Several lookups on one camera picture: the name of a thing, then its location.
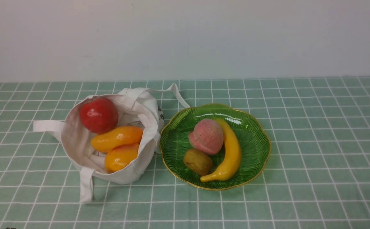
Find red apple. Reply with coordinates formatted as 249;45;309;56
79;98;119;134

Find white canvas tote bag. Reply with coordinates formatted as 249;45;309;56
33;83;190;203

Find pink peach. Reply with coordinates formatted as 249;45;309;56
188;119;224;155

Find brown kiwi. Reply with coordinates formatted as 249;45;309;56
183;148;214;176

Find yellow banana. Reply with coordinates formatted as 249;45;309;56
200;118;242;183

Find green glass plate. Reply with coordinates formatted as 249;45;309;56
159;103;272;191

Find lower orange mango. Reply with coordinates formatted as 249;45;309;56
104;143;140;174

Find orange mango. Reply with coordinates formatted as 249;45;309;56
104;143;140;174
90;126;143;153

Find upper orange mango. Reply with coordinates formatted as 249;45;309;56
90;126;143;153

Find green checkered tablecloth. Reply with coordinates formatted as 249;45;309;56
0;77;370;229

